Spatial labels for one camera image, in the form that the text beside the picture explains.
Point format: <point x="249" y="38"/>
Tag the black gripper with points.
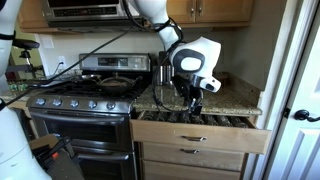
<point x="189" y="93"/>

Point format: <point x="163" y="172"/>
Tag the topmost light wood drawer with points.
<point x="246" y="140"/>

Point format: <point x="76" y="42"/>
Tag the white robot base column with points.
<point x="16" y="159"/>

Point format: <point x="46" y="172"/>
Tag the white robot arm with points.
<point x="194" y="61"/>

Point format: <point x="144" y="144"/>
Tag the middle light wood drawer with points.
<point x="193" y="156"/>

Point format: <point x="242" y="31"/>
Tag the bottom light wood drawer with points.
<point x="166" y="171"/>

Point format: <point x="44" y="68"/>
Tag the perforated steel utensil holder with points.
<point x="166" y="70"/>

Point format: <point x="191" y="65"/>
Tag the steel frying pan with lid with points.
<point x="115" y="84"/>

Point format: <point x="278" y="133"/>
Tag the white door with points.
<point x="293" y="84"/>

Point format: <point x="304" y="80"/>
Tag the stainless steel gas stove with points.
<point x="97" y="122"/>

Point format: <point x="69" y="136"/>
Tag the stainless steel microwave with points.
<point x="84" y="13"/>

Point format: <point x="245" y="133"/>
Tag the upper wooden wall cabinet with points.
<point x="210" y="13"/>

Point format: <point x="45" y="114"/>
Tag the black door lever handle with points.
<point x="305" y="115"/>

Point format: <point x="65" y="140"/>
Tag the wall power outlet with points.
<point x="62" y="62"/>

